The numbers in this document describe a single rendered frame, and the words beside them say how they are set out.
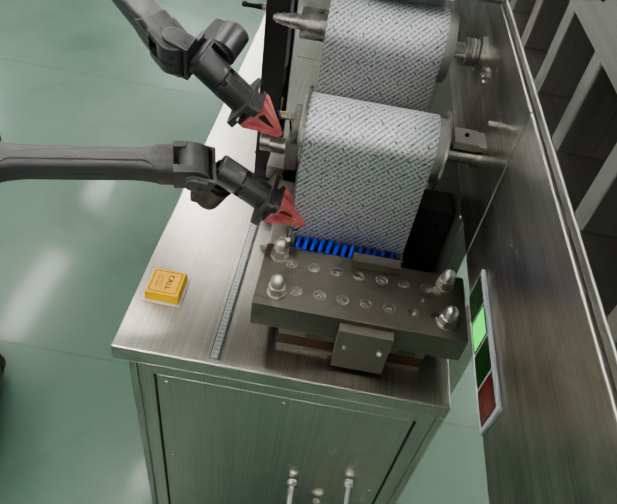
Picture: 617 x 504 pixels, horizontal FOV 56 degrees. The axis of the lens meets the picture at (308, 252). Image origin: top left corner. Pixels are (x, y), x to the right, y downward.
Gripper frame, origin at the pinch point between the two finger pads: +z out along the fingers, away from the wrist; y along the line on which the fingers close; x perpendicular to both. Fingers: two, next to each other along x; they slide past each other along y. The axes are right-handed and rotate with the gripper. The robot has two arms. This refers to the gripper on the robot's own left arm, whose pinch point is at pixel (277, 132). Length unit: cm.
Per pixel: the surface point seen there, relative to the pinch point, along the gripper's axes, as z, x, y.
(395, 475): 69, -24, 34
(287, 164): 6.4, -3.5, 0.4
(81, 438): 37, -127, 11
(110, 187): 9, -150, -113
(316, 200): 12.9, -0.5, 7.8
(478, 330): 30, 21, 38
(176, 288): 6.5, -32.4, 18.5
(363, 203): 19.0, 6.3, 7.9
